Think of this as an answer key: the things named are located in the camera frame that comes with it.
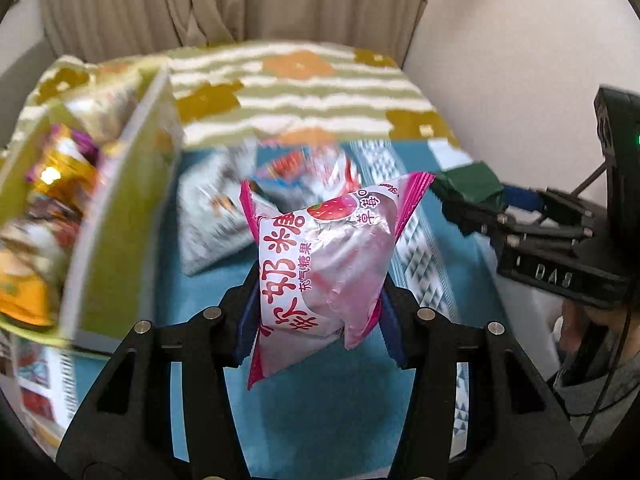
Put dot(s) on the purple chip bag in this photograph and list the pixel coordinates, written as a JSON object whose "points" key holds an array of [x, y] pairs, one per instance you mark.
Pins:
{"points": [[67, 154]]}

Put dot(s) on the beige pleated curtain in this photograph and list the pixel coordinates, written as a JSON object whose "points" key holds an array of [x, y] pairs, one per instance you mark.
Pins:
{"points": [[97, 30]]}

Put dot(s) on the green cardboard box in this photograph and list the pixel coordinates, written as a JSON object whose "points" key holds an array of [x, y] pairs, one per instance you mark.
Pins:
{"points": [[109, 284]]}

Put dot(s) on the gold foil snack bag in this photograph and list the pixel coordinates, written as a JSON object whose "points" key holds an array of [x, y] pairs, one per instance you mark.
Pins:
{"points": [[75, 194]]}

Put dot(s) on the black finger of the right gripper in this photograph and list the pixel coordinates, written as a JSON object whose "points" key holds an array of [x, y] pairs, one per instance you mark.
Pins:
{"points": [[500, 224]]}

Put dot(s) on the beige orange sticks bag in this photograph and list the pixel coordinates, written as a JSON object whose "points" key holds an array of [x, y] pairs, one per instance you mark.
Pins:
{"points": [[104, 108]]}

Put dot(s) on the person right hand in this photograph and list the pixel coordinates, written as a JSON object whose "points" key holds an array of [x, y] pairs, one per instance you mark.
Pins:
{"points": [[578, 318]]}

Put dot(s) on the grey padded headboard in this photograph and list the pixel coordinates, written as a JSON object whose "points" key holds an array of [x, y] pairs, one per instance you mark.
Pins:
{"points": [[18, 80]]}

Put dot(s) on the red white snack bag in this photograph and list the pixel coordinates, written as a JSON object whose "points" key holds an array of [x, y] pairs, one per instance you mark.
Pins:
{"points": [[306, 176]]}

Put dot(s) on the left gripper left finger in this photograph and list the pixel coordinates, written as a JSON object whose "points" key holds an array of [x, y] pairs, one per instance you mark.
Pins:
{"points": [[160, 407]]}

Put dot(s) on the grey white snack bag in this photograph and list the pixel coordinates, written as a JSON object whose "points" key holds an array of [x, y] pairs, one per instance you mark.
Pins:
{"points": [[211, 220]]}

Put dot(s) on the orange snack bag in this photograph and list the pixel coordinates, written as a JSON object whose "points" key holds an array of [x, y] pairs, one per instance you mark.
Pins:
{"points": [[25, 295]]}

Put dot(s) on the pink strawberry candy bag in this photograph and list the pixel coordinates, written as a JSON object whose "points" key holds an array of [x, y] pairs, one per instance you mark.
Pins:
{"points": [[321, 269]]}

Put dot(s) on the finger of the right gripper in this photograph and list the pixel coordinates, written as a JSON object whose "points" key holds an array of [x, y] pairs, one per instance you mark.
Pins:
{"points": [[522, 197]]}

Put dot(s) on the striped floral quilt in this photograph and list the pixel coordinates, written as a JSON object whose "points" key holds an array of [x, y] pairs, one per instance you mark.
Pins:
{"points": [[286, 89]]}

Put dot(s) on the dark green snack packet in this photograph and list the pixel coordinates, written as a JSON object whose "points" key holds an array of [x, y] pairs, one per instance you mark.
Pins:
{"points": [[474, 183]]}

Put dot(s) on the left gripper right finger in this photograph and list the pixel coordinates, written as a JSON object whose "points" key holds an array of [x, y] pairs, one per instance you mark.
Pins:
{"points": [[516, 430]]}

